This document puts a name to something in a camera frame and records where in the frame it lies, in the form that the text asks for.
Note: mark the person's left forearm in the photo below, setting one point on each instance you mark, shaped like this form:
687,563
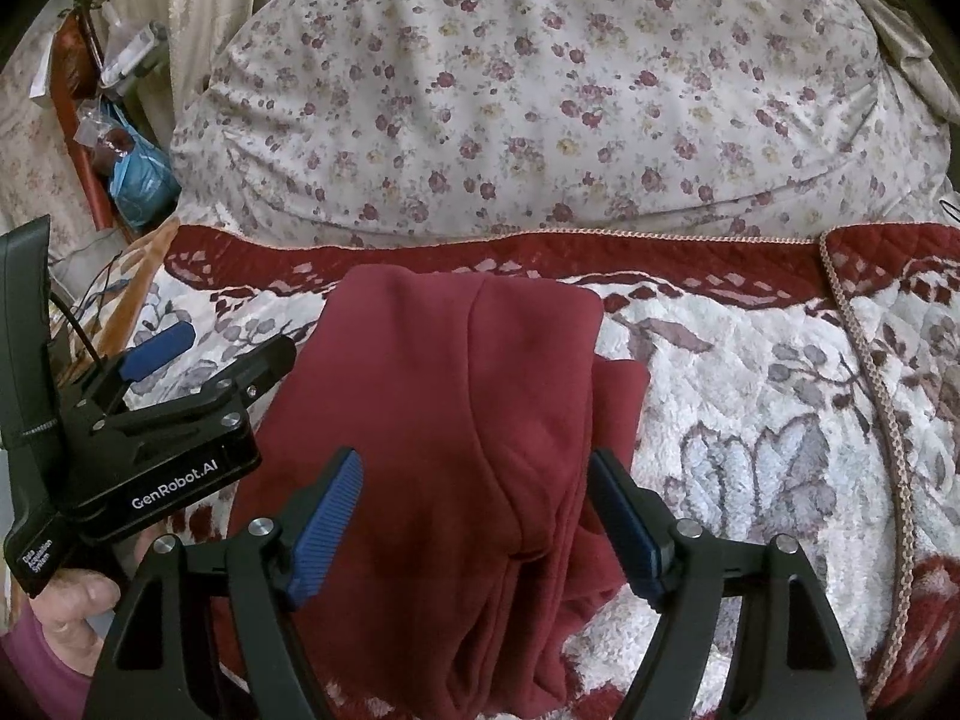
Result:
37,679

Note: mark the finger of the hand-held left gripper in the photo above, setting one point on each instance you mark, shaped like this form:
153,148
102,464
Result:
157,349
255,371

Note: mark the blue plastic bag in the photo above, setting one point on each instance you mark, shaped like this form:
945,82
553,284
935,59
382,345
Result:
142,172

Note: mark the beige cloth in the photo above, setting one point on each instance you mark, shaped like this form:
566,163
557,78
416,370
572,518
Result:
900,30

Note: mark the cream curtain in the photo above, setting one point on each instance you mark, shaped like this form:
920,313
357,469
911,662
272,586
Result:
202,0

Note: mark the dark red sweatshirt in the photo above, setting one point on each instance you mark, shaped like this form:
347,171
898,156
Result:
450,405

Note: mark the white floral pillow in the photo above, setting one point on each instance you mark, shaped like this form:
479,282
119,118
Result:
525,90

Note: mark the person's left hand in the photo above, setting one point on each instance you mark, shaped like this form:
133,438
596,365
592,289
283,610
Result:
75,604

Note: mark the small clear plastic bag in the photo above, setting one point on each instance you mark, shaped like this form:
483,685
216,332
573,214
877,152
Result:
105,135

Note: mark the red and white floral blanket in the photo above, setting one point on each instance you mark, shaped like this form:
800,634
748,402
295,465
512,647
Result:
750,405

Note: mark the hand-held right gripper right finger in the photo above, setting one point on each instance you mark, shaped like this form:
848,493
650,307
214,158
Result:
626,525

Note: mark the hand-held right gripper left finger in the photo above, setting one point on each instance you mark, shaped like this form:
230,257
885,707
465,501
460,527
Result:
326,525

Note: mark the orange cloth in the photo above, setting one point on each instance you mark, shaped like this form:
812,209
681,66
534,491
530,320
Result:
142,270

